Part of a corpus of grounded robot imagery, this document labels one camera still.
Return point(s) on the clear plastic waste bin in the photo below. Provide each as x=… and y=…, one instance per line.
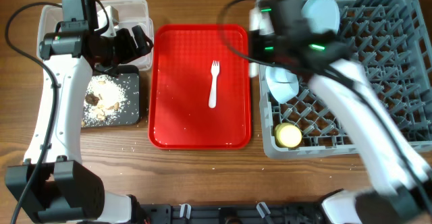
x=135, y=15

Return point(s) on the yellow plastic cup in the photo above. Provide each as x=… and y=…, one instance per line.
x=287, y=135

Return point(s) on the grey dishwasher rack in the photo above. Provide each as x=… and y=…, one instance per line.
x=390, y=39

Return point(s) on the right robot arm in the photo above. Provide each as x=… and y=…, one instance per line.
x=400, y=177

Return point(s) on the rice and food scraps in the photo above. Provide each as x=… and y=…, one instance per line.
x=104, y=99

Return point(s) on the light blue bowl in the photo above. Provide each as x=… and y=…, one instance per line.
x=282, y=83

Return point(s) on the red serving tray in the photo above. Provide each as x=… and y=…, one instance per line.
x=179, y=114

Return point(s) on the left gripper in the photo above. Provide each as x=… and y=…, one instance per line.
x=129, y=51

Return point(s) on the black waste tray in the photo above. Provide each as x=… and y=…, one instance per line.
x=128, y=92

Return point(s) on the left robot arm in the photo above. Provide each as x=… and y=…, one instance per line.
x=52, y=185

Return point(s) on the white plastic fork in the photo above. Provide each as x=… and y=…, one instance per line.
x=215, y=69

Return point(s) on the light blue plate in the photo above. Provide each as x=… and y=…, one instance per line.
x=322, y=16

